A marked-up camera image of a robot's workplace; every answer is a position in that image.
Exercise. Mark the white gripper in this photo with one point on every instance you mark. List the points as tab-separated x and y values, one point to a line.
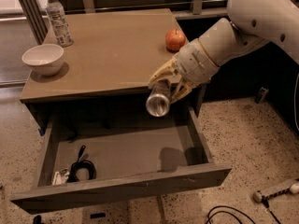
193	62

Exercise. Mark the silver blue redbull can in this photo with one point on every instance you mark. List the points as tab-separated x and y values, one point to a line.
158	102

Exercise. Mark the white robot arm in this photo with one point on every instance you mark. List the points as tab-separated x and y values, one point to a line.
250	25

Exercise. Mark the grey cabinet with tan top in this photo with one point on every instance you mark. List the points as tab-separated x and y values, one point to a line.
103	84

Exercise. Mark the open grey top drawer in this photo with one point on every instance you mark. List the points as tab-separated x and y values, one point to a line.
108	168

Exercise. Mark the red apple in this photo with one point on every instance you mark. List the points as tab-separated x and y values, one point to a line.
175	39

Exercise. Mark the small dark floor device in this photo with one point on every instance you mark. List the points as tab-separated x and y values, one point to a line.
263	91

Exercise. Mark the white ceramic bowl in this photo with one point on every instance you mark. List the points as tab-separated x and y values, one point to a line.
46	59

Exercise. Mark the clear plastic water bottle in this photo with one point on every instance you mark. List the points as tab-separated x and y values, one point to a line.
55	12

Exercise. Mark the small white packet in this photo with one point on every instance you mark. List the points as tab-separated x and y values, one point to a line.
60	177

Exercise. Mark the white power strip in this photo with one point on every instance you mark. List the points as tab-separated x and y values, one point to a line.
287	186

